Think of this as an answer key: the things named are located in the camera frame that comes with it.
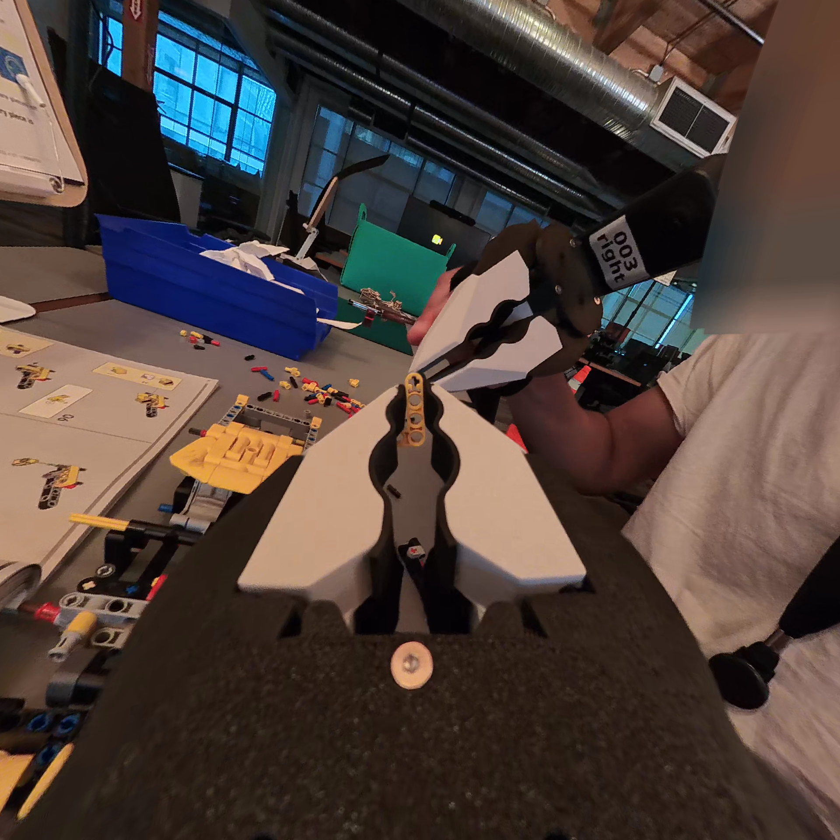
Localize brown toy model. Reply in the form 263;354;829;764
348;289;422;330

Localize printed instruction sheet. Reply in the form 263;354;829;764
0;0;83;199

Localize grey desk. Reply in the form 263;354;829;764
0;246;421;710

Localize green upright panel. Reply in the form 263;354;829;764
340;202;458;357

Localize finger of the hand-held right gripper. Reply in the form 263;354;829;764
428;320;565;392
409;252;532;375

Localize crumpled white papers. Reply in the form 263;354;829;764
200;239;366;333

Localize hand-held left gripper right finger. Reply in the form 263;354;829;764
427;384;587;605

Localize white t-shirt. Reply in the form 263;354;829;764
623;331;840;840

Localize black monitor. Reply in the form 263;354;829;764
85;79;182;225

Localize partly built yellow toy car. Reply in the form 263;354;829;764
0;394;324;823

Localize large dark wall screen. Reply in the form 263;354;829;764
397;197;494;265

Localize blue storage bin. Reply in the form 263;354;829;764
95;213;340;363

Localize small heap of coloured pins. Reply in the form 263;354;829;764
180;328;366;419

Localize black lanyard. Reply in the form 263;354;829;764
709;538;840;711

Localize open instruction booklet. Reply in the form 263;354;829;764
0;325;221;609

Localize person's right hand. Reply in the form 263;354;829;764
407;268;462;347

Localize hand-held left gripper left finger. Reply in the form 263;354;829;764
238;386;401;621

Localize small yellow angled beam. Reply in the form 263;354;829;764
396;372;432;448

